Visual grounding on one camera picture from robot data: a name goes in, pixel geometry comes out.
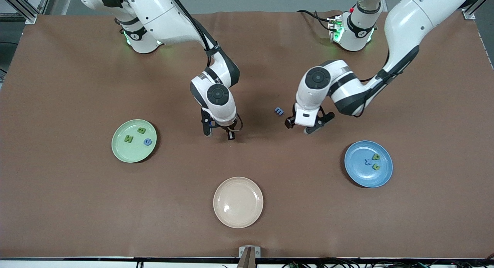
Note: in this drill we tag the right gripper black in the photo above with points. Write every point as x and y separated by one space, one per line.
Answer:
230 134

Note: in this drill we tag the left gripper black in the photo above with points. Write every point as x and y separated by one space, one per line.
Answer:
289 122

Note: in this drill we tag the blue letter m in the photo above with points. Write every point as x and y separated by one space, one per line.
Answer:
279 111

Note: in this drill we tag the blue letter G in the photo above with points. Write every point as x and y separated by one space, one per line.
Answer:
144 142

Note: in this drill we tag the green letter B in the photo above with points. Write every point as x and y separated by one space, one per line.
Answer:
141 130

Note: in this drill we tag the green letter d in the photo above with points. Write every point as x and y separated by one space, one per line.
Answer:
373 157

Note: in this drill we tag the green capital letter N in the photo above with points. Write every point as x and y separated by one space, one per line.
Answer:
129 139

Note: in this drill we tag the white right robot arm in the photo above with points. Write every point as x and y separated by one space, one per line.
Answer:
162 17

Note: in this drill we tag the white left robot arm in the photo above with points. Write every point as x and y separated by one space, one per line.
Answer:
405 21

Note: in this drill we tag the beige plate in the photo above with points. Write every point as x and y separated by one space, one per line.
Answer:
238 202

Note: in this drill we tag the blue plate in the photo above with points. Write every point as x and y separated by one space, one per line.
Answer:
359 171

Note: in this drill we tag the green plate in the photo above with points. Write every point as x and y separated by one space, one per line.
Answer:
127 152

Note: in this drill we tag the grey metal bracket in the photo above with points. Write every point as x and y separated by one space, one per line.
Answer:
249 251

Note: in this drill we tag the white table edge rail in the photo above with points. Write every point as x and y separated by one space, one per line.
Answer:
77 265

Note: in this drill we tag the aluminium frame profile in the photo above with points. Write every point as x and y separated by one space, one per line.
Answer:
476 5
15 18

